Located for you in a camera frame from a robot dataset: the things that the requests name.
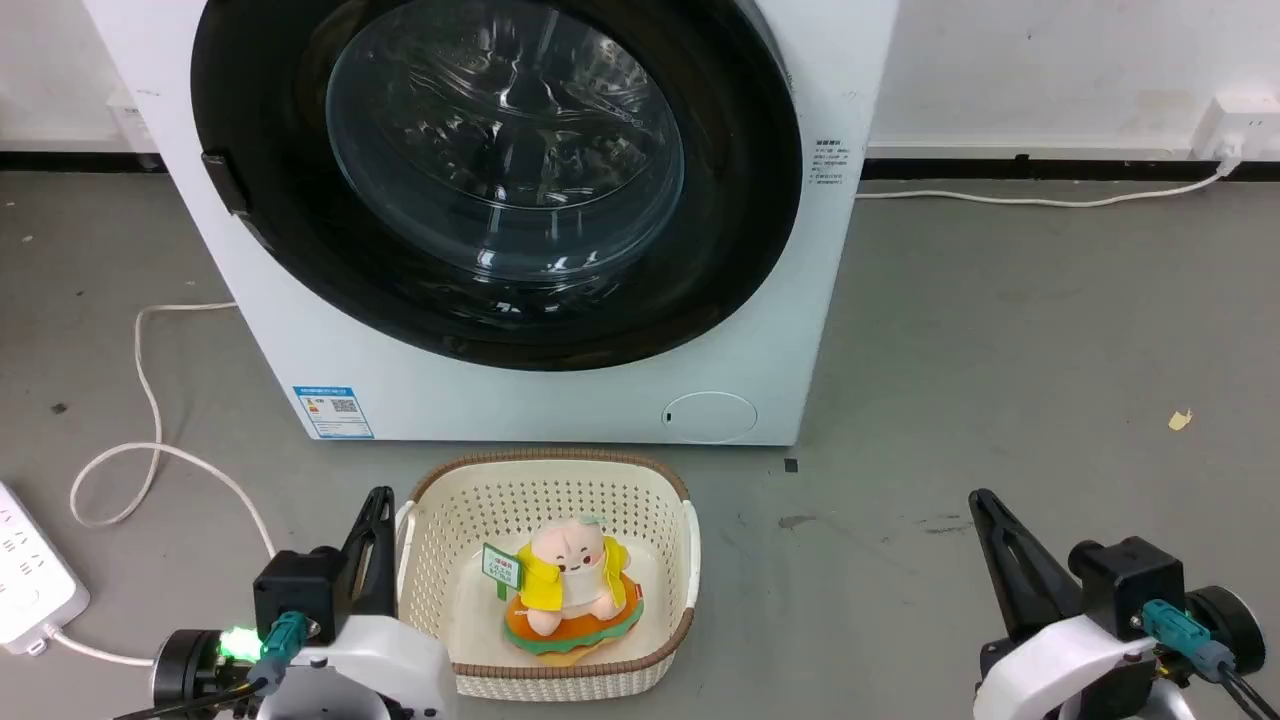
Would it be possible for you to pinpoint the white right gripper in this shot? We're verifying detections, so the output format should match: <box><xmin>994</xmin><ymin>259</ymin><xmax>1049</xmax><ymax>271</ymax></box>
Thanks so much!
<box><xmin>967</xmin><ymin>487</ymin><xmax>1169</xmax><ymax>720</ymax></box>

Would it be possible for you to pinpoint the blue energy label sticker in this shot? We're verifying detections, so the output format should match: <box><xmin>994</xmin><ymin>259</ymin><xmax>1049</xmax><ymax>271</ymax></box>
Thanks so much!
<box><xmin>293</xmin><ymin>386</ymin><xmax>375</xmax><ymax>441</ymax></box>

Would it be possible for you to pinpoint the black round glass washer door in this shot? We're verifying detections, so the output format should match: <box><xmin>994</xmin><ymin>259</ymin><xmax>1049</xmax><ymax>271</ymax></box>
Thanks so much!
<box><xmin>190</xmin><ymin>0</ymin><xmax>804</xmax><ymax>373</ymax></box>

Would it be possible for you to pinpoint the white power strip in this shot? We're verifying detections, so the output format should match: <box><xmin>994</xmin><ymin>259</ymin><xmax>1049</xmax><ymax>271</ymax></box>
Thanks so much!
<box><xmin>0</xmin><ymin>480</ymin><xmax>91</xmax><ymax>657</ymax></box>

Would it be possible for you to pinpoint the black right cable teal plug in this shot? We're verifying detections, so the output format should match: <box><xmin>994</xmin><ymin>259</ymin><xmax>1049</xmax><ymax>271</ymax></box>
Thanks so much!
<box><xmin>1143</xmin><ymin>599</ymin><xmax>1280</xmax><ymax>720</ymax></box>

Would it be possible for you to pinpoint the pink plush doll yellow jacket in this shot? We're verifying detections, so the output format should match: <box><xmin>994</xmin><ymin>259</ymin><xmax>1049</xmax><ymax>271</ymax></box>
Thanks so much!
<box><xmin>481</xmin><ymin>514</ymin><xmax>646</xmax><ymax>667</ymax></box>

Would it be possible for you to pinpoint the black cable teal plug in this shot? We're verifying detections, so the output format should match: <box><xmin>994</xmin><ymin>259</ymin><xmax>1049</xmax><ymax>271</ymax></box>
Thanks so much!
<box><xmin>112</xmin><ymin>611</ymin><xmax>309</xmax><ymax>720</ymax></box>
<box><xmin>1143</xmin><ymin>599</ymin><xmax>1280</xmax><ymax>720</ymax></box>

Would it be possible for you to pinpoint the small black text sticker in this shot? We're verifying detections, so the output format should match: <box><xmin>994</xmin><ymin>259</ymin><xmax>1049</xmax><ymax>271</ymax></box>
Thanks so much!
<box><xmin>811</xmin><ymin>139</ymin><xmax>854</xmax><ymax>190</ymax></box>

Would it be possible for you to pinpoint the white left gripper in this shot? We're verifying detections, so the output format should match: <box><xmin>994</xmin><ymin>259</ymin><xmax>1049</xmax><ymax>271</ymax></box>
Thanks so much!
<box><xmin>257</xmin><ymin>486</ymin><xmax>459</xmax><ymax>720</ymax></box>

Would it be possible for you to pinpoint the cream perforated laundry basket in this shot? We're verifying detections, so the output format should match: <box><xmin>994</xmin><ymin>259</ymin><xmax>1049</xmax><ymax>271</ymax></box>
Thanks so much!
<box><xmin>396</xmin><ymin>448</ymin><xmax>702</xmax><ymax>702</ymax></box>

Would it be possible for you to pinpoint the black left cable teal plug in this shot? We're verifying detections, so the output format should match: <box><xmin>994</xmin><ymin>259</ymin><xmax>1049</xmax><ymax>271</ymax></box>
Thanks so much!
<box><xmin>112</xmin><ymin>611</ymin><xmax>309</xmax><ymax>720</ymax></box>

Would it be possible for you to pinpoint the thin white wall cable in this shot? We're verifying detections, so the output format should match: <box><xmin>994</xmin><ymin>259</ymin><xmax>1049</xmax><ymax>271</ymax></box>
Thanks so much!
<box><xmin>855</xmin><ymin>160</ymin><xmax>1243</xmax><ymax>210</ymax></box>

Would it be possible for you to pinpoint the white front-load washing machine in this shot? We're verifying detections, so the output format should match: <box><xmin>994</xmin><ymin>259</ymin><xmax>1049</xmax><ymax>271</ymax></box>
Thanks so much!
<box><xmin>82</xmin><ymin>0</ymin><xmax>899</xmax><ymax>447</ymax></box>

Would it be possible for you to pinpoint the round white filter cover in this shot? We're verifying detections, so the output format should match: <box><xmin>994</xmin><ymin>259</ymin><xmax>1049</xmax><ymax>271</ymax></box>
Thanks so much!
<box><xmin>662</xmin><ymin>391</ymin><xmax>759</xmax><ymax>445</ymax></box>

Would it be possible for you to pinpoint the long white power cord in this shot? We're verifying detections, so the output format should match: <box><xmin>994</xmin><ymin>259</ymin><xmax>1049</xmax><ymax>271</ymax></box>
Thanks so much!
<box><xmin>42</xmin><ymin>300</ymin><xmax>279</xmax><ymax>668</ymax></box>

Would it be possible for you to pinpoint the white wall socket with plug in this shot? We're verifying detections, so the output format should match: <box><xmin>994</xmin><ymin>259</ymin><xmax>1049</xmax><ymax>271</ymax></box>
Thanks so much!
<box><xmin>1190</xmin><ymin>94</ymin><xmax>1280</xmax><ymax>163</ymax></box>

